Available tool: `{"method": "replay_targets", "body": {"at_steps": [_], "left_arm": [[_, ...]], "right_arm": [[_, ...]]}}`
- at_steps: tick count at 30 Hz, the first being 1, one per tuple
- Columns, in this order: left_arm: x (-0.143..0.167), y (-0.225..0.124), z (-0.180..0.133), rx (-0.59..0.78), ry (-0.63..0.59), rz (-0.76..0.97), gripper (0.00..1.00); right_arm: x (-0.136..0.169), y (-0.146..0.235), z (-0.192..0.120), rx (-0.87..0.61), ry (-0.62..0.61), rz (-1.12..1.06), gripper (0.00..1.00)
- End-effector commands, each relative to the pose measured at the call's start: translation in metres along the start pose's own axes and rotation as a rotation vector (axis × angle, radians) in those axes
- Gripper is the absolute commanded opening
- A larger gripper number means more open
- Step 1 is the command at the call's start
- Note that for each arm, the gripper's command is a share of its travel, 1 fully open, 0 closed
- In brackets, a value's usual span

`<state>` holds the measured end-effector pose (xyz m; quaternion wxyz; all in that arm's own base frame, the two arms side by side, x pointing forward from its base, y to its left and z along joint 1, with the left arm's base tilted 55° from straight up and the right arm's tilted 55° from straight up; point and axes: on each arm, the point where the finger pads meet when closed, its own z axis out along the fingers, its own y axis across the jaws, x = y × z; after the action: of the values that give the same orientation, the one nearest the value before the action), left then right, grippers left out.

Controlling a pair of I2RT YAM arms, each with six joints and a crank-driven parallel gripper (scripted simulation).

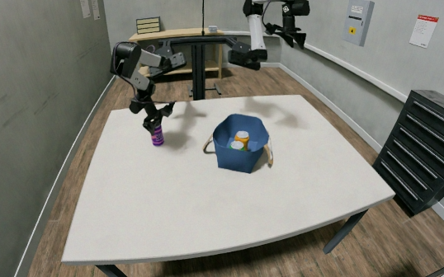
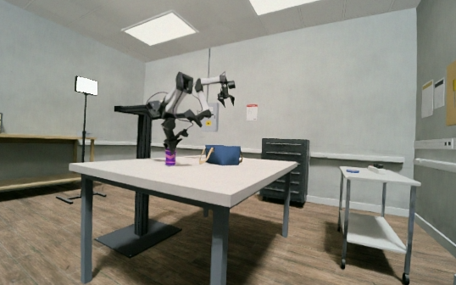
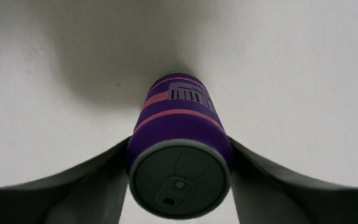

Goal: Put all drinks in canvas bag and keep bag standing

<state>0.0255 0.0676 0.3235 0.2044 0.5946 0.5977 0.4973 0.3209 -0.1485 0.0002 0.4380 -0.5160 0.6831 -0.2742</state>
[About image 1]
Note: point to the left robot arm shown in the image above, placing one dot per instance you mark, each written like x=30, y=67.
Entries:
x=258, y=52

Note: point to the purple drink can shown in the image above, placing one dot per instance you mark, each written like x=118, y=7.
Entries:
x=157, y=139

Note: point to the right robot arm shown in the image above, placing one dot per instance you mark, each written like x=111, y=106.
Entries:
x=145, y=87

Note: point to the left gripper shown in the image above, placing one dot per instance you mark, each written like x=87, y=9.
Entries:
x=289, y=32

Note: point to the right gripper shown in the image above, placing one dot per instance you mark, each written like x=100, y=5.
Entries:
x=151, y=112

